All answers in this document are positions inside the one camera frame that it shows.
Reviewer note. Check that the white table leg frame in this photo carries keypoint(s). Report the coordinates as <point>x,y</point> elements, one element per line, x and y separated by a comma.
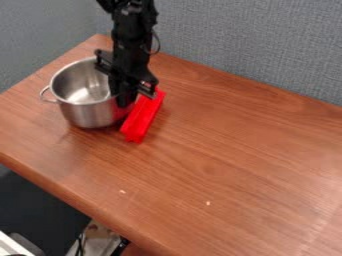
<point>98,241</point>

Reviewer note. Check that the stainless steel pot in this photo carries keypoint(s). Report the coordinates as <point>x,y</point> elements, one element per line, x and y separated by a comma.
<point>79,89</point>

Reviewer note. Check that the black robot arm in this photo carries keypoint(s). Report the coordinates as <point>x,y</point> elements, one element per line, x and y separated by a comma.
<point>134,17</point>

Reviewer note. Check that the red block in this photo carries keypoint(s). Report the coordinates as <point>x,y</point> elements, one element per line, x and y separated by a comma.
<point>140,118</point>

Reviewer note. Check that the white object at corner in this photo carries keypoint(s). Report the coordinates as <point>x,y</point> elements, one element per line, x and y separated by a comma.
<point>15,245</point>

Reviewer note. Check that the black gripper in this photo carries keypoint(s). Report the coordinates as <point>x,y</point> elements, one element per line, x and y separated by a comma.
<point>127,71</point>

